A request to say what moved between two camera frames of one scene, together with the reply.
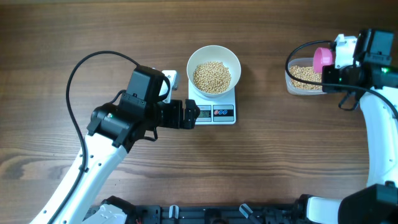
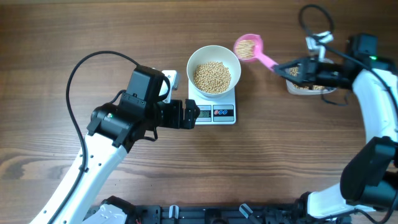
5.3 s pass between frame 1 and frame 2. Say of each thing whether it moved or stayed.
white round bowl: stayed
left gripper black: stayed
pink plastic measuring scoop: moved
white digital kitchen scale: stayed
